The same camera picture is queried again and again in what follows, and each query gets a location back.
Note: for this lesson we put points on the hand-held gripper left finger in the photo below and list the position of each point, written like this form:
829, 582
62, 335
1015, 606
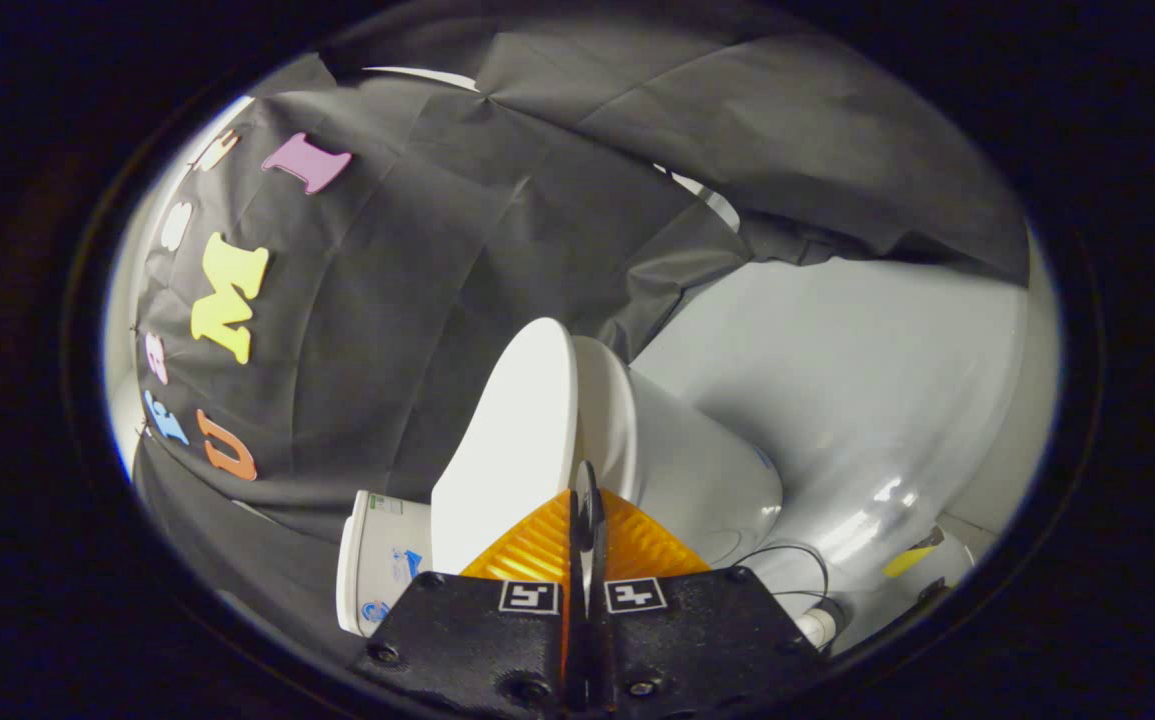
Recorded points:
477, 640

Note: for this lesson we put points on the yellow and black object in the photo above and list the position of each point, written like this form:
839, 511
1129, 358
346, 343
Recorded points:
905, 562

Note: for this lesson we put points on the black backdrop cloth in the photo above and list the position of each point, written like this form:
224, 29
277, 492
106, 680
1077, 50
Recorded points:
417, 300

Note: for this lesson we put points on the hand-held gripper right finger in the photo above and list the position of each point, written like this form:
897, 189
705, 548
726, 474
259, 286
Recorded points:
697, 630

